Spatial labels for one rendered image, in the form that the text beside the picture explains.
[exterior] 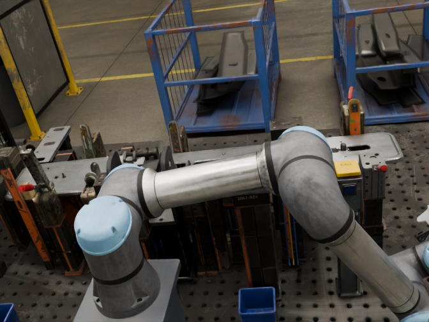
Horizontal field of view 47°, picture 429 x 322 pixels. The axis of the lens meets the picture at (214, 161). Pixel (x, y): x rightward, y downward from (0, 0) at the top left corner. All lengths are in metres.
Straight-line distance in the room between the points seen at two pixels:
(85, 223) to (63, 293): 0.84
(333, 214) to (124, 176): 0.48
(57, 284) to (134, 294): 0.83
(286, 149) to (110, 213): 0.38
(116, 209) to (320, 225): 0.41
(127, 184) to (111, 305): 0.26
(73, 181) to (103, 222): 0.82
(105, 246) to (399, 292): 0.61
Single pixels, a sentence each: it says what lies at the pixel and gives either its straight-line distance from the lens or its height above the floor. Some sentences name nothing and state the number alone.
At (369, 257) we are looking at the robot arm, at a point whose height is 1.19.
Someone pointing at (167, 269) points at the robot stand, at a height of 1.10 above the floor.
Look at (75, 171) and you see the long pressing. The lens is 1.88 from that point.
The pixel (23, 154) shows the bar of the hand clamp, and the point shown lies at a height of 1.21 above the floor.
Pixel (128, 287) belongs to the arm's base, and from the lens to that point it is 1.08.
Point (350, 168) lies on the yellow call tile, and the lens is 1.32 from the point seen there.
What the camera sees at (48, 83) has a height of 0.30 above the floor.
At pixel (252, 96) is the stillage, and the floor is 0.17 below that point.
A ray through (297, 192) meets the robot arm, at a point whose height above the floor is 1.35.
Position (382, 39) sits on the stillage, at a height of 0.59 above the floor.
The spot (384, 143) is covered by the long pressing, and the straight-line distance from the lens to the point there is 1.73.
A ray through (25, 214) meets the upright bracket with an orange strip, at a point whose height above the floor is 0.96.
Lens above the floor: 1.91
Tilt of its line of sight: 32 degrees down
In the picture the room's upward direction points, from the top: 11 degrees counter-clockwise
